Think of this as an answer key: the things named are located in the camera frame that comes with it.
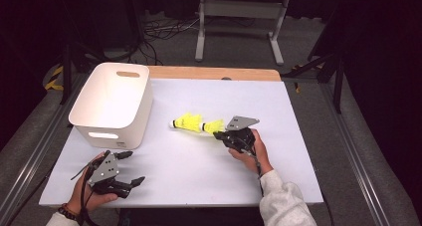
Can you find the white plastic storage bin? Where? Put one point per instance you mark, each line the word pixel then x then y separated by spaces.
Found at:
pixel 109 96

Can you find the person's right hand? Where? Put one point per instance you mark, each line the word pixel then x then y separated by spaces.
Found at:
pixel 258 156

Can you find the person's left hand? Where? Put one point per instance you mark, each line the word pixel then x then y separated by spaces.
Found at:
pixel 78 196

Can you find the black tripod stand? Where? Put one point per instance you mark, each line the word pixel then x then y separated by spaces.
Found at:
pixel 66 73
pixel 338 86

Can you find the white table mat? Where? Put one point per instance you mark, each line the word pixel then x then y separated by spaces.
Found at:
pixel 185 182

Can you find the aluminium floor rail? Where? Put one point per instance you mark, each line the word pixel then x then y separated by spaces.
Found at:
pixel 353 153
pixel 33 155

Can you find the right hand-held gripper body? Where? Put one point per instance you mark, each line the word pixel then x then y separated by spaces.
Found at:
pixel 240 134

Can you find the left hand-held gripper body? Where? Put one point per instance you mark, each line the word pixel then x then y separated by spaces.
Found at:
pixel 104 169

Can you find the dark round table grommet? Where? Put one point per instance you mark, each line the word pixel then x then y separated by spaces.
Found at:
pixel 226 78

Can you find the grey metal stand frame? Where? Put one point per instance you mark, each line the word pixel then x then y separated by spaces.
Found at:
pixel 242 8

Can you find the yellow black hazard tape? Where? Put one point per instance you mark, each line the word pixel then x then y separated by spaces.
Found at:
pixel 297 86
pixel 54 83

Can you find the yellow shuttlecock white cork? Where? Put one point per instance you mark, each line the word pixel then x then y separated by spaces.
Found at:
pixel 184 122

